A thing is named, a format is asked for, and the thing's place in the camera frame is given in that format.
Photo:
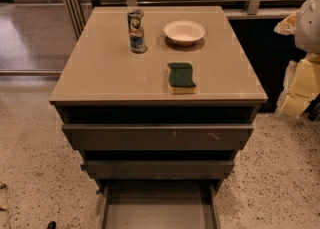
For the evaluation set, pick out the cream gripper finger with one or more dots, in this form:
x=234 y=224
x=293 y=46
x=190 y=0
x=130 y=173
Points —
x=301 y=85
x=287 y=25

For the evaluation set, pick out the small black floor object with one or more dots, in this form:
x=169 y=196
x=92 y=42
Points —
x=51 y=225

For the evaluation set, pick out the green yellow sponge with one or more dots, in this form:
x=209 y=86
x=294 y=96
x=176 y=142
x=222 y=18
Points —
x=180 y=78

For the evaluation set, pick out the grey open bottom drawer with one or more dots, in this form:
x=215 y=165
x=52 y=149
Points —
x=159 y=204

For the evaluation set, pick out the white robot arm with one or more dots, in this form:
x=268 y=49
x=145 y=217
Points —
x=307 y=30

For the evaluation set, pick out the grey drawer cabinet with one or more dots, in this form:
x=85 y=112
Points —
x=104 y=82

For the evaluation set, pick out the grey top drawer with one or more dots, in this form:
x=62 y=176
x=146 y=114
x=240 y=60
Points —
x=158 y=137

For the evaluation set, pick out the grey middle drawer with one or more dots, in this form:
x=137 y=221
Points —
x=158 y=170

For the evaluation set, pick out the blue silver drink can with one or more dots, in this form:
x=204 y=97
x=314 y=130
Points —
x=136 y=31

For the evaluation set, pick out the white bowl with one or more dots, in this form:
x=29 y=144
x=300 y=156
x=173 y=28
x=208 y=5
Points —
x=184 y=32

